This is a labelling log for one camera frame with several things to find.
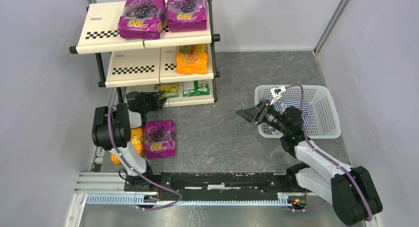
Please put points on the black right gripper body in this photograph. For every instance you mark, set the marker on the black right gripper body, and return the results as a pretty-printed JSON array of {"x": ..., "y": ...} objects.
[{"x": 261, "y": 113}]

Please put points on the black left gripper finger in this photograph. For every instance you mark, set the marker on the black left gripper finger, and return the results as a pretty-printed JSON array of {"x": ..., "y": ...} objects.
[
  {"x": 156, "y": 105},
  {"x": 153, "y": 95}
]

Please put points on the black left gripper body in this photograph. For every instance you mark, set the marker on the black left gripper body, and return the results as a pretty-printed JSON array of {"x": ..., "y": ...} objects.
[{"x": 149, "y": 100}]

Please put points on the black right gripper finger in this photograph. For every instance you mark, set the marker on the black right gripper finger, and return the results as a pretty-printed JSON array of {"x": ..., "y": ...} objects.
[
  {"x": 250, "y": 114},
  {"x": 264, "y": 105}
]

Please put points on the green Fox's spring tea bag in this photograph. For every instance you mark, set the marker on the green Fox's spring tea bag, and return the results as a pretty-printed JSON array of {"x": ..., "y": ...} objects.
[{"x": 168, "y": 90}]

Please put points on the purple grape gummy bag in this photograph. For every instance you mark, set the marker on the purple grape gummy bag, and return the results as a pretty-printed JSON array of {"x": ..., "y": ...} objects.
[
  {"x": 159, "y": 139},
  {"x": 142, "y": 19}
]

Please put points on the orange mango gummy bag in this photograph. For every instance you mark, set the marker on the orange mango gummy bag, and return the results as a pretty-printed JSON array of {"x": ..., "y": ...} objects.
[
  {"x": 192, "y": 59},
  {"x": 137, "y": 140}
]

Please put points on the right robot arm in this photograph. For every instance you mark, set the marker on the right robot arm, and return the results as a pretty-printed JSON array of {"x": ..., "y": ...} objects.
[{"x": 350, "y": 190}]

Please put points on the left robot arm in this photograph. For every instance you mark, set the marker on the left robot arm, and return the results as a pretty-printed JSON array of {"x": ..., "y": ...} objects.
[{"x": 111, "y": 130}]

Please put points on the cream three-tier shelf rack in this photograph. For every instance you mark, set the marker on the cream three-tier shelf rack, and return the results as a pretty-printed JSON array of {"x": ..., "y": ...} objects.
[{"x": 138, "y": 65}]

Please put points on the green Fox's bag on shelf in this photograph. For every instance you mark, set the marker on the green Fox's bag on shelf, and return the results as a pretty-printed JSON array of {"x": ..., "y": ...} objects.
[{"x": 196, "y": 88}]

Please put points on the blue white striped cloth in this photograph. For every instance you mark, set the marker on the blue white striped cloth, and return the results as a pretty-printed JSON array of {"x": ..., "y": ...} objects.
[{"x": 282, "y": 104}]

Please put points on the white plastic laundry basket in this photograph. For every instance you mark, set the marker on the white plastic laundry basket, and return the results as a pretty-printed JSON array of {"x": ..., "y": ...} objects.
[{"x": 319, "y": 113}]

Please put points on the purple gummy bag top right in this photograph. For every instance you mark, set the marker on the purple gummy bag top right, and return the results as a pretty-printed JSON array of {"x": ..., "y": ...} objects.
[{"x": 187, "y": 15}]

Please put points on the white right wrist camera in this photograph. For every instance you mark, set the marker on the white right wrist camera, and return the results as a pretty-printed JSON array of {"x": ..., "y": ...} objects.
[{"x": 276, "y": 93}]

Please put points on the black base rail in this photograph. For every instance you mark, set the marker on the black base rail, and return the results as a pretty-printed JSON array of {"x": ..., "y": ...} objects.
[{"x": 213, "y": 187}]

